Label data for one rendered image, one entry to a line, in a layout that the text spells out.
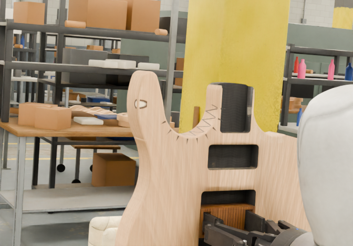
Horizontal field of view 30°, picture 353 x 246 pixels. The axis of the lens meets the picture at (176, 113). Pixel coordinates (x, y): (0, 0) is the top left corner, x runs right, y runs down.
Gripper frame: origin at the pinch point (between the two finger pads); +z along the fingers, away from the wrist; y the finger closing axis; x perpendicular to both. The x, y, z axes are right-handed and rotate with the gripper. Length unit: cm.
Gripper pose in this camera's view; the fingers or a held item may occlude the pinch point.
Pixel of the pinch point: (228, 222)
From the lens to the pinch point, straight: 105.6
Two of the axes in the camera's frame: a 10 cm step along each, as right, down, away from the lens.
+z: -4.3, -1.1, 9.0
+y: 9.0, 0.2, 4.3
